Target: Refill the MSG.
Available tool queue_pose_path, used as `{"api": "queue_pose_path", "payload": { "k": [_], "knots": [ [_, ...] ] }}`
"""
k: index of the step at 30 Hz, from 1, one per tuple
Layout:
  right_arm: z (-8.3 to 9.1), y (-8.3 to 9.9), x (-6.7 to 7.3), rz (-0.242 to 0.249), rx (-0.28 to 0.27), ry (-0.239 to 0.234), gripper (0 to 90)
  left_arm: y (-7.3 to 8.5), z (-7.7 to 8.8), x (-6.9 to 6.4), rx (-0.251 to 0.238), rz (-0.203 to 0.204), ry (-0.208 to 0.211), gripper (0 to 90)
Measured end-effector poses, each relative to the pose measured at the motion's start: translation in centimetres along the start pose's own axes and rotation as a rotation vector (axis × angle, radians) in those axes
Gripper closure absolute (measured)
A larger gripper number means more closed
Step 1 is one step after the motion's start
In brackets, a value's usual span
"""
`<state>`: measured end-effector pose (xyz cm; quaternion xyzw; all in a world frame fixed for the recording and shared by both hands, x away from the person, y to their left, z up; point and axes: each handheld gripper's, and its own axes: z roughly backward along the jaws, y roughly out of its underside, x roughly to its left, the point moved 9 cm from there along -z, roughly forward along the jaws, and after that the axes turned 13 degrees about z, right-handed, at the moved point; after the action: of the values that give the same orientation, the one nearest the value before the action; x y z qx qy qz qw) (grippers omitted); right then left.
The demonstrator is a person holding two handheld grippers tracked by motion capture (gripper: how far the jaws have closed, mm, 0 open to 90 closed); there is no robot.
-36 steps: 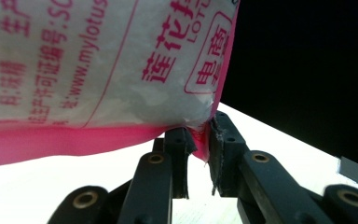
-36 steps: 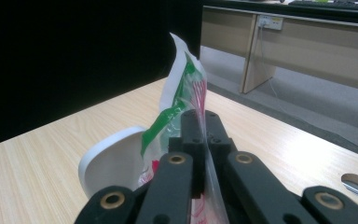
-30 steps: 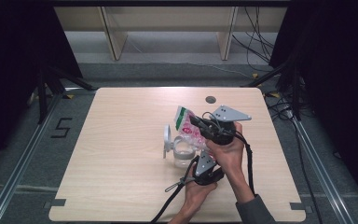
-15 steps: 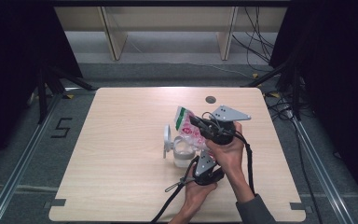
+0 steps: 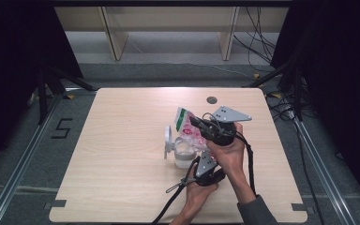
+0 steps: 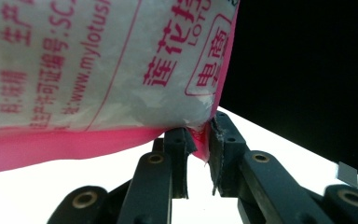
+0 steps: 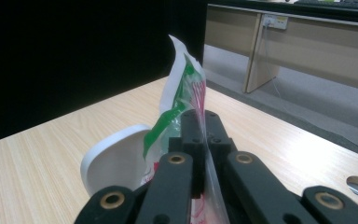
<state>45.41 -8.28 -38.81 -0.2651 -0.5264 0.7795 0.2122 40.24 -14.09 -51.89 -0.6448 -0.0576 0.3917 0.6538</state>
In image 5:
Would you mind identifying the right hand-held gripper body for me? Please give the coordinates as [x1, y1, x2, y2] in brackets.
[201, 105, 253, 147]

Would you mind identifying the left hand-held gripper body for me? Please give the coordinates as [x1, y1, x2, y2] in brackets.
[195, 150, 227, 188]

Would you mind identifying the pink printed plastic bag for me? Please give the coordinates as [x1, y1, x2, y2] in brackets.
[172, 106, 214, 154]

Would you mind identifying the white lidded plastic container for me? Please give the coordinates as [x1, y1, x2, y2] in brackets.
[163, 125, 200, 170]

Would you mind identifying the person's right hand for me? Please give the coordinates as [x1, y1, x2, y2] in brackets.
[206, 122, 247, 178]

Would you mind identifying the person's left hand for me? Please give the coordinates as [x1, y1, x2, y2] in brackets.
[186, 164, 219, 211]

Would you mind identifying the black metal stand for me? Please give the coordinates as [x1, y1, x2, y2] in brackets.
[37, 65, 98, 126]
[243, 59, 304, 121]

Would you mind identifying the dark curtain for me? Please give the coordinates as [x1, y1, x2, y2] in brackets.
[270, 0, 360, 214]
[0, 0, 83, 176]

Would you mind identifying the dark gripper strap loop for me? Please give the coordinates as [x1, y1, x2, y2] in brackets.
[165, 178, 190, 194]

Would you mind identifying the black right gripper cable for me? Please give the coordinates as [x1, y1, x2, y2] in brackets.
[234, 130, 258, 197]

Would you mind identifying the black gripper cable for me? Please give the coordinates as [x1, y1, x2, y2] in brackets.
[234, 130, 258, 197]
[151, 156, 202, 225]

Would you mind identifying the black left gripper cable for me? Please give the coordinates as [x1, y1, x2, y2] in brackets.
[151, 156, 202, 225]

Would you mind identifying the tangle of black floor cables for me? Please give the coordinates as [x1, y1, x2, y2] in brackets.
[266, 93, 298, 123]

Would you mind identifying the bundle of black hanging cables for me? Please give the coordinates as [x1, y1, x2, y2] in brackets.
[232, 7, 278, 73]

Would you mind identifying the long black floor cable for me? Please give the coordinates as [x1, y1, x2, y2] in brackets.
[296, 125, 326, 225]

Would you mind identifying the grey table bracket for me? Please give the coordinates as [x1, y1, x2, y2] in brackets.
[291, 202, 315, 215]
[43, 200, 68, 210]

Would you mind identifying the aluminium floor rail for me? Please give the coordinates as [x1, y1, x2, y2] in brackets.
[293, 118, 360, 225]
[0, 93, 64, 225]

